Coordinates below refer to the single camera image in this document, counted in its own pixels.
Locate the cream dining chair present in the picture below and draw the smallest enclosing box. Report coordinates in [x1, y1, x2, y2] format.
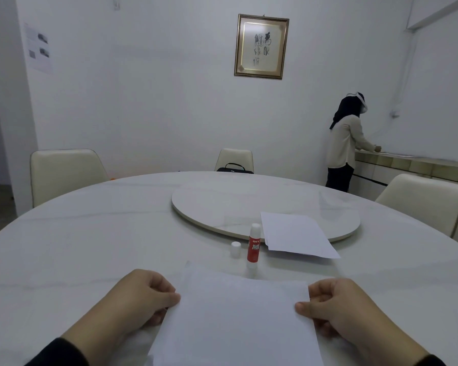
[375, 174, 458, 239]
[214, 148, 255, 174]
[30, 149, 109, 208]

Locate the cream sideboard cabinet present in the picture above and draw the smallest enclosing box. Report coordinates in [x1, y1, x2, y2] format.
[347, 149, 458, 253]

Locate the person's left hand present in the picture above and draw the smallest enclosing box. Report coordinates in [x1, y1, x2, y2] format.
[61, 269, 181, 349]

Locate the black bag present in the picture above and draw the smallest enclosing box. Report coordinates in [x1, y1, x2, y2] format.
[216, 162, 255, 174]

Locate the white paper sheet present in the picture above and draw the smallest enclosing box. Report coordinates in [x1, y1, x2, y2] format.
[147, 261, 324, 366]

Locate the stack of white paper sheets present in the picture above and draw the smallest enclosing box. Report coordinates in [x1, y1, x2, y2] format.
[260, 211, 341, 260]

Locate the framed calligraphy picture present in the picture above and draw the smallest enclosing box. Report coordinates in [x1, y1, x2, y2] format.
[234, 13, 290, 80]

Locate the round white turntable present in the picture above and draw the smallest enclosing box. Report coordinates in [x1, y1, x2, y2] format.
[171, 182, 362, 242]

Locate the person's left forearm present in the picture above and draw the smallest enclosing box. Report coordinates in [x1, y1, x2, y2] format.
[25, 328, 111, 366]

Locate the person's right forearm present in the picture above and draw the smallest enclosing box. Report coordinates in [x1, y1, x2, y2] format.
[361, 320, 447, 366]

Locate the white paper wall notice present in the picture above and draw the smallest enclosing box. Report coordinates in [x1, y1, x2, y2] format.
[23, 22, 55, 75]

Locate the red glue stick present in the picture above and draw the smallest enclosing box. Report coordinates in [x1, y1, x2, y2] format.
[246, 223, 261, 278]

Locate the person's right hand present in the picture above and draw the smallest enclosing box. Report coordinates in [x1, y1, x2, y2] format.
[295, 278, 386, 351]

